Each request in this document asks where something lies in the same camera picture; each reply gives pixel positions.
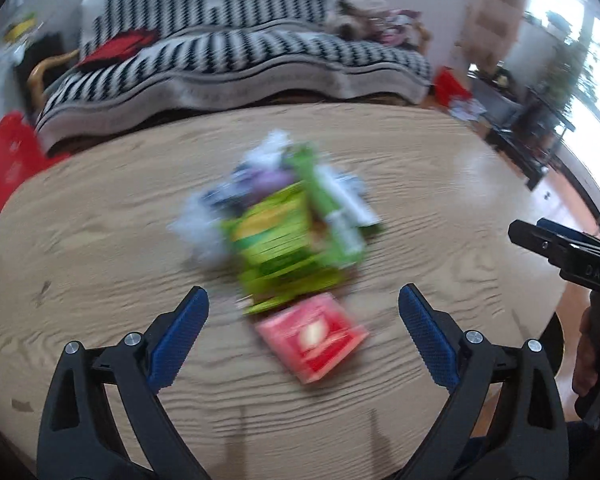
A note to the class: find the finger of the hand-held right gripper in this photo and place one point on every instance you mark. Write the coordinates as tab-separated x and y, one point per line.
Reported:
530	238
572	234

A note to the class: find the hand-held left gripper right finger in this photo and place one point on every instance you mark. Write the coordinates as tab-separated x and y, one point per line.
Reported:
427	340

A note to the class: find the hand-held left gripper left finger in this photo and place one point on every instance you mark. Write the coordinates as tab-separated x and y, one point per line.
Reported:
180	340

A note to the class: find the red box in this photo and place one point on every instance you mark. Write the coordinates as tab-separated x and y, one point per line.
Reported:
312	337

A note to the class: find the green box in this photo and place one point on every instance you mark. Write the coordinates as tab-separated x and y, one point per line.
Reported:
270	230

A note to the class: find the person's right hand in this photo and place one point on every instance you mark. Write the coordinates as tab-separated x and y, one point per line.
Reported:
589	355

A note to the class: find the black metal stand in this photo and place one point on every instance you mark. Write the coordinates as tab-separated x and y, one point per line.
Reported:
535	130

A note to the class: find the flattened green carton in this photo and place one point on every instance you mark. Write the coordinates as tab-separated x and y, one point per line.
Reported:
292	282

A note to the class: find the white papers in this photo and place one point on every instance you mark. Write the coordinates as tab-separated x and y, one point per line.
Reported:
467	109

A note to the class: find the white tube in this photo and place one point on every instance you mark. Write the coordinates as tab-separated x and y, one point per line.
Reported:
342	210

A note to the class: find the potted plant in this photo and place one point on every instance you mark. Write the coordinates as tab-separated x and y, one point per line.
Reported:
572	65

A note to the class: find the small red bag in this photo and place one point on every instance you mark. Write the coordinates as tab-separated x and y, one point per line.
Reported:
449	87

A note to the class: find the purple wrapper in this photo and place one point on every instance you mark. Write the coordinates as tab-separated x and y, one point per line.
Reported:
267	182

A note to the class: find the large red bag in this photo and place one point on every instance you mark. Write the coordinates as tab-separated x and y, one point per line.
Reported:
10	160

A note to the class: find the pile of clothes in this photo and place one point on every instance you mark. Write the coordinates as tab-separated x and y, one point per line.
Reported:
375	20

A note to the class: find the black white striped blanket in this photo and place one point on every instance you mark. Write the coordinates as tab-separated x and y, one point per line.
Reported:
240	55

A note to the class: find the red cushion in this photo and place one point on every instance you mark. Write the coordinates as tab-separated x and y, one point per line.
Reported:
117	49

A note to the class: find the rattan sofa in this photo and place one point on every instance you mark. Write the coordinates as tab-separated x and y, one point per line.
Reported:
40	76

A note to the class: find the white cabinet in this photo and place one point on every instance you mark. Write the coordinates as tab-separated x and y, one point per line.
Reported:
0	85

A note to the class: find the yellow object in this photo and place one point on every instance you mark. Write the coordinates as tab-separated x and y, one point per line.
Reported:
21	26

